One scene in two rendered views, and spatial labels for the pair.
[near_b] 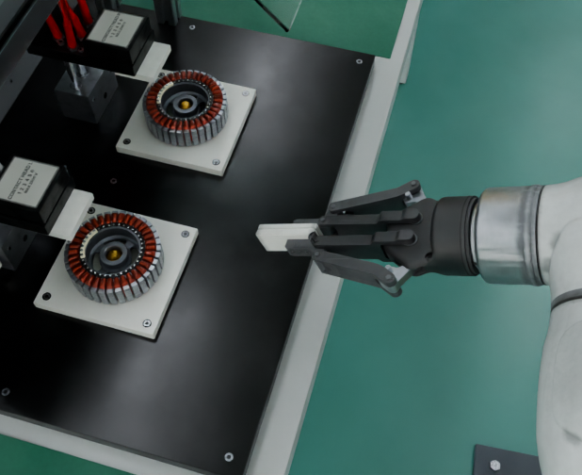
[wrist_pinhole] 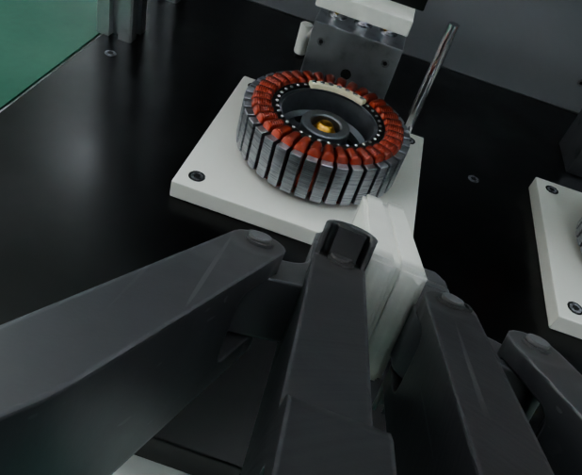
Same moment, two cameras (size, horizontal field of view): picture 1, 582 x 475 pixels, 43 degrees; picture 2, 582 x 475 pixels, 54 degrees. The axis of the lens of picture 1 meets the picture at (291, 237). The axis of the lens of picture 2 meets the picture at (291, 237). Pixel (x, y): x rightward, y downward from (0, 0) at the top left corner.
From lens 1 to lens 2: 68 cm
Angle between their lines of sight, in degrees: 48
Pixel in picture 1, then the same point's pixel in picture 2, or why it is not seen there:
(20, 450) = (24, 74)
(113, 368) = (120, 144)
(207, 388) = (36, 259)
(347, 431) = not seen: outside the picture
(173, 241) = not seen: hidden behind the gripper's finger
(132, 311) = (222, 161)
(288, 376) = not seen: hidden behind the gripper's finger
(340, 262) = (177, 270)
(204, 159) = (571, 289)
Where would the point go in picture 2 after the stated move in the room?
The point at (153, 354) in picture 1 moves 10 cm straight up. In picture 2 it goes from (137, 191) to (148, 34)
